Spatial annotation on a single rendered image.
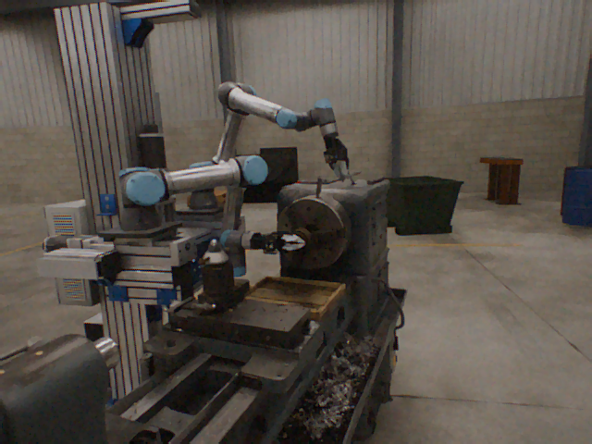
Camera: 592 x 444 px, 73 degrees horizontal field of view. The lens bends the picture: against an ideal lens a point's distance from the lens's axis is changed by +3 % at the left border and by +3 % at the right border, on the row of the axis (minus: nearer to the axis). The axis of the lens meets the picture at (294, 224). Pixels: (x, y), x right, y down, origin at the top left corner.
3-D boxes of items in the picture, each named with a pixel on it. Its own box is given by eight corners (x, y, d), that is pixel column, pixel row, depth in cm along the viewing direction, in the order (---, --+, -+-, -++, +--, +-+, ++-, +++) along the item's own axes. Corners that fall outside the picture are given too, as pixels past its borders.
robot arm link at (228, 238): (230, 247, 169) (228, 228, 167) (252, 248, 164) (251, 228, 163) (219, 252, 162) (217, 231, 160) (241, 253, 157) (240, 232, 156)
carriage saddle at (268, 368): (201, 318, 138) (199, 302, 137) (325, 339, 120) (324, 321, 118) (135, 362, 111) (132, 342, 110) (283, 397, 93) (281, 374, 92)
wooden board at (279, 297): (266, 283, 171) (265, 275, 171) (345, 292, 157) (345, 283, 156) (228, 310, 144) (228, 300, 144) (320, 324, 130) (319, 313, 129)
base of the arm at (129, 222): (112, 230, 150) (108, 204, 148) (138, 223, 164) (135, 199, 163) (145, 231, 146) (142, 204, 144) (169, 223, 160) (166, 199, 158)
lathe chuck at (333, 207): (280, 254, 184) (289, 190, 176) (344, 272, 173) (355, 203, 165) (272, 260, 176) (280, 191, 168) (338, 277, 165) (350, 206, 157)
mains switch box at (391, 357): (379, 389, 236) (379, 257, 220) (409, 396, 229) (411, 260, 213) (366, 426, 205) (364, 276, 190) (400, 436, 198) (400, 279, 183)
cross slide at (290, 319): (197, 304, 135) (195, 292, 134) (312, 322, 118) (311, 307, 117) (163, 326, 120) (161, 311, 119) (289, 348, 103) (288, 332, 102)
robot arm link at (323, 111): (316, 104, 175) (333, 97, 170) (323, 128, 176) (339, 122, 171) (308, 104, 168) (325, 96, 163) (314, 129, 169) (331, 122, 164)
